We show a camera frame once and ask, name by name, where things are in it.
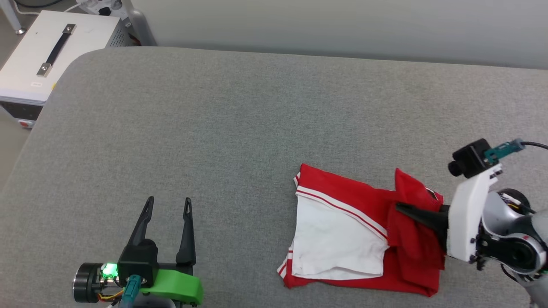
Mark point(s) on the red and white garment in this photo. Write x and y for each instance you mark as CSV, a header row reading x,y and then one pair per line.
x,y
342,231

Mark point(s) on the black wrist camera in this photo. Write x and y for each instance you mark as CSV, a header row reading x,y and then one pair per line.
x,y
471,156
137,263

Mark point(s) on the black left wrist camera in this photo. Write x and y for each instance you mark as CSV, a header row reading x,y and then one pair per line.
x,y
137,263

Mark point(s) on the white metal equipment box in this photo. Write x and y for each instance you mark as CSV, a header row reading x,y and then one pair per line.
x,y
77,51

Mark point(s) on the white metal table leg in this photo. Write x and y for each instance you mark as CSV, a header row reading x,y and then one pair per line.
x,y
13,17

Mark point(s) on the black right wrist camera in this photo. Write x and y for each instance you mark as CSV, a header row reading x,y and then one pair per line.
x,y
471,156

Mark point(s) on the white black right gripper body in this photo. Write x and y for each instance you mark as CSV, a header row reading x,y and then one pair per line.
x,y
466,218

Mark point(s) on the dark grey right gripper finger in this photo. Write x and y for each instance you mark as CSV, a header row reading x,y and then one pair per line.
x,y
428,213
441,233

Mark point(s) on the white power strip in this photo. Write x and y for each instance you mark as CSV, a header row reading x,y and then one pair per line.
x,y
92,6

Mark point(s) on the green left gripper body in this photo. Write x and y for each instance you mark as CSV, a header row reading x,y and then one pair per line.
x,y
175,286

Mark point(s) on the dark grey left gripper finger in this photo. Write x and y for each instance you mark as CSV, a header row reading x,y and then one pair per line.
x,y
143,224
187,239

